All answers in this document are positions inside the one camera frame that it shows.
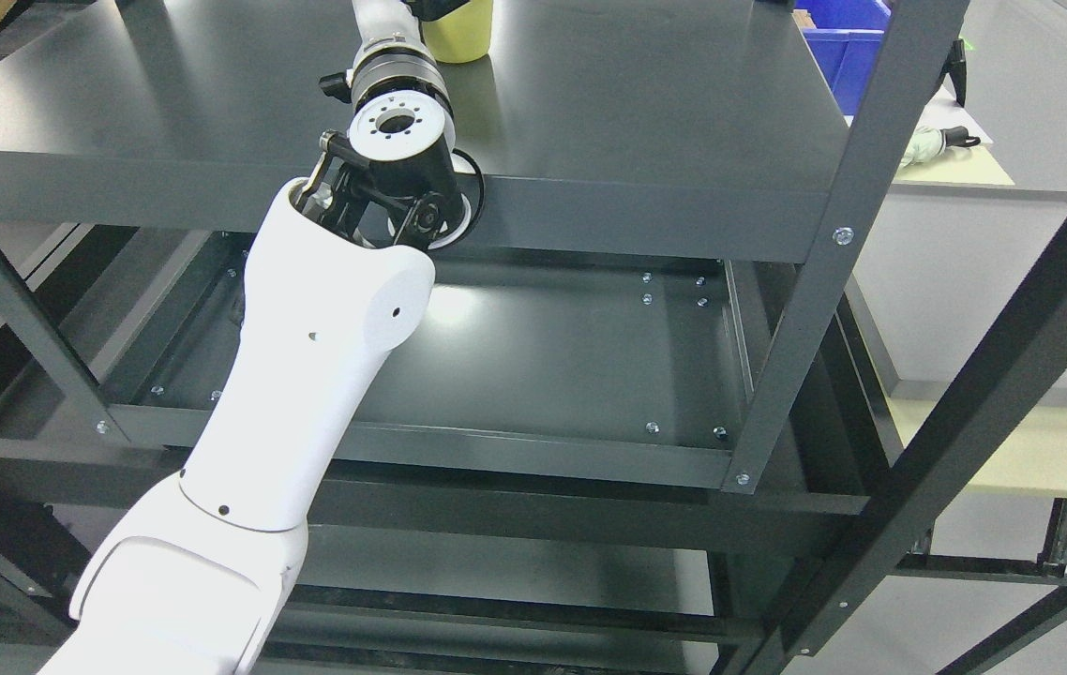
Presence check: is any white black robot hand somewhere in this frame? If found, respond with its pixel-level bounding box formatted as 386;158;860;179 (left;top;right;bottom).
351;0;468;43

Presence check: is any yellow plastic cup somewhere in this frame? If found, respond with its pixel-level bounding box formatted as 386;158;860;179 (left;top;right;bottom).
421;1;494;65

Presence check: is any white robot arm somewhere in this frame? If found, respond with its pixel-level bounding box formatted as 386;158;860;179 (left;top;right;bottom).
41;26;482;674

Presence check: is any black metal shelf rack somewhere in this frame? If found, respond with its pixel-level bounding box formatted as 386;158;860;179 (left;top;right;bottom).
0;1;1067;674

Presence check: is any blue plastic crate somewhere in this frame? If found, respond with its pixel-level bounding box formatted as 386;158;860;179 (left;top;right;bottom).
793;1;891;116

